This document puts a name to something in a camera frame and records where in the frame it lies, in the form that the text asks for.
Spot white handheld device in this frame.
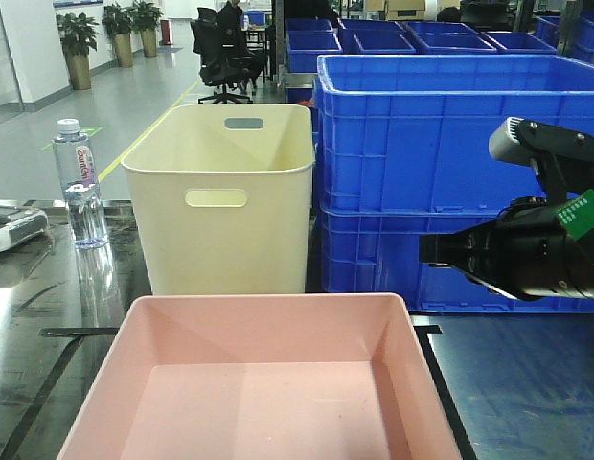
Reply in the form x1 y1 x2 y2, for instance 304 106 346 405
0 205 49 253

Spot cream plastic basket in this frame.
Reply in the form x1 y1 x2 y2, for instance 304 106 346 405
122 103 314 295

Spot green circuit board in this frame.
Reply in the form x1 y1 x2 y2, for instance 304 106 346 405
556 189 594 267

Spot pink plastic bin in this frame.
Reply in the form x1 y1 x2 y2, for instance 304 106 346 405
59 293 460 459

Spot large blue crate lower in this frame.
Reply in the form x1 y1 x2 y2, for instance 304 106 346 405
317 206 594 313

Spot potted plant middle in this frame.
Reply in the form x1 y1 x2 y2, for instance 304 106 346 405
102 3 133 68

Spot large blue crate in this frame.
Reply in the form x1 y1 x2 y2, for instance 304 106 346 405
316 55 594 212
317 206 594 313

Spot clear water bottle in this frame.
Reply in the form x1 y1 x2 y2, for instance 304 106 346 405
53 119 109 249

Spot black office chair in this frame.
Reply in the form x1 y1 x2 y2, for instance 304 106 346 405
190 7 263 104

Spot person in black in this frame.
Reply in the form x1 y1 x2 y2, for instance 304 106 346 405
217 0 263 93

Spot blue crates in background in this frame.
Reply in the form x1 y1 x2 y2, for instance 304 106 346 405
286 16 594 73

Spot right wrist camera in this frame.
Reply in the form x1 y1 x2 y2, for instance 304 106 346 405
489 117 594 205

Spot large blue crate upper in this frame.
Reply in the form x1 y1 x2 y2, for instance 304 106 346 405
316 55 594 212

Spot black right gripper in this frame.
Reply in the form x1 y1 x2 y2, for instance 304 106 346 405
419 196 594 300

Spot potted plant far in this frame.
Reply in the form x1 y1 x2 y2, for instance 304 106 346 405
130 1 162 58

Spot potted plant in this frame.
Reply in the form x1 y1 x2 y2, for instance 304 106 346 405
56 12 99 90
130 1 162 58
102 3 133 68

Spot potted plant near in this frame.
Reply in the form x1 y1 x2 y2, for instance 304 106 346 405
56 12 99 90

